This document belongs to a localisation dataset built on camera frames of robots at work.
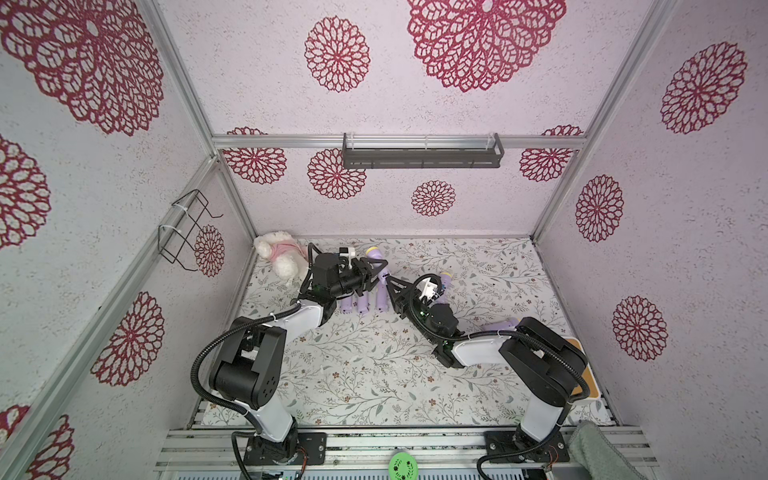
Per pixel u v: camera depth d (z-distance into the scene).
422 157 0.89
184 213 0.78
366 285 0.80
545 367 0.48
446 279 1.05
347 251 0.85
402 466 0.68
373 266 0.83
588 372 0.81
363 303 0.98
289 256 0.92
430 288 0.79
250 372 0.46
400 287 0.80
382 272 0.81
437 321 0.65
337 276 0.73
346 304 0.98
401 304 0.73
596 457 0.71
